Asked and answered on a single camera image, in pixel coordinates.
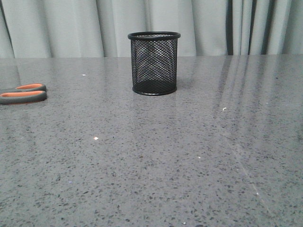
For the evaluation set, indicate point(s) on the grey pleated curtain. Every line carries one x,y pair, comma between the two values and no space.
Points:
99,28

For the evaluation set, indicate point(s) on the grey orange handled scissors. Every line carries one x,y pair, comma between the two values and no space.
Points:
28,93

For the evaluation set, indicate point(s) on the black mesh pen cup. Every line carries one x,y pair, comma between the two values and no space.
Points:
154,62

